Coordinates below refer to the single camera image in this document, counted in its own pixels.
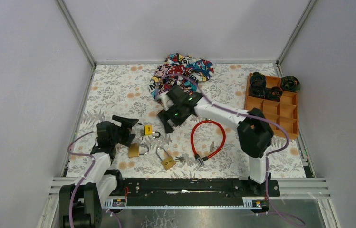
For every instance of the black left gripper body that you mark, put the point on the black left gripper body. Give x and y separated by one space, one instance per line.
127 129

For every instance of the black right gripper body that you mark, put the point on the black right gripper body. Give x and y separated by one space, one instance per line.
175 113

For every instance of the brass padlock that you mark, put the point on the brass padlock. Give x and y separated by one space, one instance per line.
136 150
167 161

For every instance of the yellow small padlock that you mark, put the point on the yellow small padlock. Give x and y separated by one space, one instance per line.
148 131

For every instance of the silver padlock key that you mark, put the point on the silver padlock key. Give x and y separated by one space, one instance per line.
181 159

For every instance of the red cable lock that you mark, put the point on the red cable lock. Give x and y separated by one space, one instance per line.
200 143

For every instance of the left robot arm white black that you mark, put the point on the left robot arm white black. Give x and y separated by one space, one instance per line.
80 203

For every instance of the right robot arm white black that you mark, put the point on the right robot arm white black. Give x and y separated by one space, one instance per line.
253 130

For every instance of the colourful comic print cloth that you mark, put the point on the colourful comic print cloth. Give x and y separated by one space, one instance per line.
179 70

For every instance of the dark rolled fabric middle left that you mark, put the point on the dark rolled fabric middle left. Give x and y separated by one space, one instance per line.
257 90

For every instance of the dark rolled fabric top left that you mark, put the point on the dark rolled fabric top left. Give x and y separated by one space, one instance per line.
258 79

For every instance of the dark rolled fabric small centre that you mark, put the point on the dark rolled fabric small centre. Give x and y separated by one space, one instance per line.
274 94

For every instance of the orange wooden compartment tray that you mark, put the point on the orange wooden compartment tray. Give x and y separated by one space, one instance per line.
283 112

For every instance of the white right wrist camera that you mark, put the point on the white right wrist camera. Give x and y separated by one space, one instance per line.
164 99

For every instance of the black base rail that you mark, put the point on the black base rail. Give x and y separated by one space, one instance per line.
189 193

